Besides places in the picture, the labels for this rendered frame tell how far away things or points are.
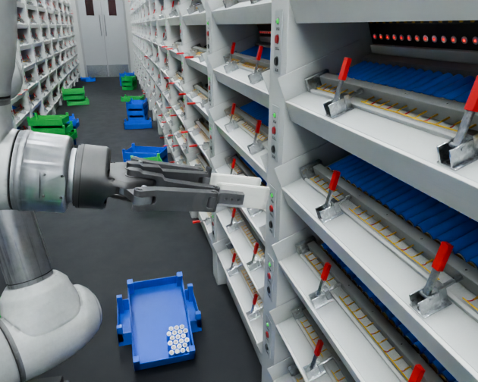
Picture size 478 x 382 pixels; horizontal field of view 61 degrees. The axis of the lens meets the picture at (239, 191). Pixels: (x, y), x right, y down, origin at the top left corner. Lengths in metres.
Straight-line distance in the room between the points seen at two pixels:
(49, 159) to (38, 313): 0.61
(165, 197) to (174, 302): 1.16
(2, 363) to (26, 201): 0.60
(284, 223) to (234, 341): 0.73
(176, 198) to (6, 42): 0.23
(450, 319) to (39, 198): 0.48
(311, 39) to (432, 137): 0.39
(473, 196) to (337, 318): 0.44
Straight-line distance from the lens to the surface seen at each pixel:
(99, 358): 1.59
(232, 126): 1.37
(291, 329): 1.08
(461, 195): 0.47
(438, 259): 0.54
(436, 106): 0.58
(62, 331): 1.06
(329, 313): 0.83
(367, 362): 0.75
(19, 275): 1.05
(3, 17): 0.47
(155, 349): 1.53
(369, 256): 0.66
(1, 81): 0.48
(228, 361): 1.51
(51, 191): 0.48
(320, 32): 0.87
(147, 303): 1.60
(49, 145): 0.48
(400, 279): 0.61
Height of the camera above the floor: 1.06
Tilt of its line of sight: 22 degrees down
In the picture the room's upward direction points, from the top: straight up
